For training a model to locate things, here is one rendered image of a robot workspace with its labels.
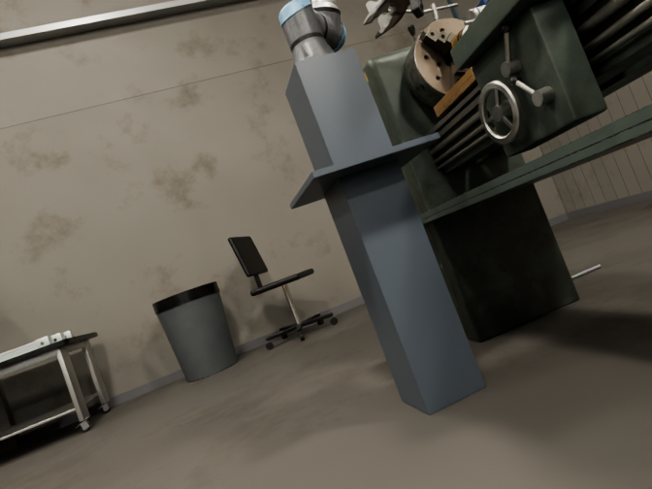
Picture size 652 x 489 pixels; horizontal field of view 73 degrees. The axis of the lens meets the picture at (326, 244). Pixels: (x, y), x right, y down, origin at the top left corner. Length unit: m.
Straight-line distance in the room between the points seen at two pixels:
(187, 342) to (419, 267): 2.74
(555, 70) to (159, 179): 3.98
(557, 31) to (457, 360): 0.88
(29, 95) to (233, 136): 1.88
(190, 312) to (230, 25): 3.07
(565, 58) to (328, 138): 0.62
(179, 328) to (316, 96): 2.76
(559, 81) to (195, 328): 3.22
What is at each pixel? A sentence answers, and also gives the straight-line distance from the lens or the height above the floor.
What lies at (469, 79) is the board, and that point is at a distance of 1.51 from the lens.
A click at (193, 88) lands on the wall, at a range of 4.95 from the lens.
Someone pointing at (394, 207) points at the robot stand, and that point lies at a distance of 1.34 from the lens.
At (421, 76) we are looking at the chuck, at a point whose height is 1.05.
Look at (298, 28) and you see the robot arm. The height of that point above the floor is 1.23.
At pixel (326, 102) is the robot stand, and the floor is 0.96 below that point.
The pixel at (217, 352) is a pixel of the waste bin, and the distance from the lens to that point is 3.83.
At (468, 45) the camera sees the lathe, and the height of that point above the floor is 0.89.
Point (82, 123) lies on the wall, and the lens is 4.93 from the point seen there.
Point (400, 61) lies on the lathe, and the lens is 2.01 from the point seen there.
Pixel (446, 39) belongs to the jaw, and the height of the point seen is 1.12.
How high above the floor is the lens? 0.50
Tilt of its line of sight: 3 degrees up
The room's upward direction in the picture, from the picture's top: 21 degrees counter-clockwise
